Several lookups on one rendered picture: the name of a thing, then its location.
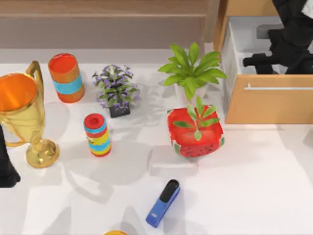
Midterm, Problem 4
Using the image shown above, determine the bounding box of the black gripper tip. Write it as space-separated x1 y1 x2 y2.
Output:
0 124 22 189

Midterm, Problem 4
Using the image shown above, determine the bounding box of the pale wooden drawer front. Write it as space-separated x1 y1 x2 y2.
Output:
224 74 313 124

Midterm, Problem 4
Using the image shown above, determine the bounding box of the long metal drawer handle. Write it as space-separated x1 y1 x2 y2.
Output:
244 83 313 92

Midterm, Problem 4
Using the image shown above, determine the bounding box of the pale wooden cabinet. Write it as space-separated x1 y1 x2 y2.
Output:
212 0 313 52

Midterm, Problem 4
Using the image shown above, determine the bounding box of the blue and black stapler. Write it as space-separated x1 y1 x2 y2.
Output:
145 179 181 229

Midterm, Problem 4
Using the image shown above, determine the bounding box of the brown wooden cupboard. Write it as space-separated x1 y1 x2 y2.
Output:
0 0 207 50

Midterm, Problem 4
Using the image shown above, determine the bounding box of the watermelon pattern plant pot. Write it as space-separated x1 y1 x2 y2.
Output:
166 95 225 159

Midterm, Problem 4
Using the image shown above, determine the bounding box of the purple flower plant black pot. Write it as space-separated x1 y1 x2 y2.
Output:
91 64 141 119

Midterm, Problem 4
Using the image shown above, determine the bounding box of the grey pierced drawer inside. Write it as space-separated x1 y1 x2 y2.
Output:
221 15 313 109

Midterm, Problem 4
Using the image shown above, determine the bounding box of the gold trophy cup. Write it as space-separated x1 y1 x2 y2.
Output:
0 60 60 169

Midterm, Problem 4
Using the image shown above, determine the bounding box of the orange can with blue band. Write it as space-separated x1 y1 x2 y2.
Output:
47 52 86 104

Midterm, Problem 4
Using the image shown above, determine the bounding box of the green plant in white pot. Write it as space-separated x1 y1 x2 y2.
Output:
157 42 228 104

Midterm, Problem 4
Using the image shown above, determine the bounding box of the red yellow blue striped can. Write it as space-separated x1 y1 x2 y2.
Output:
83 113 112 158

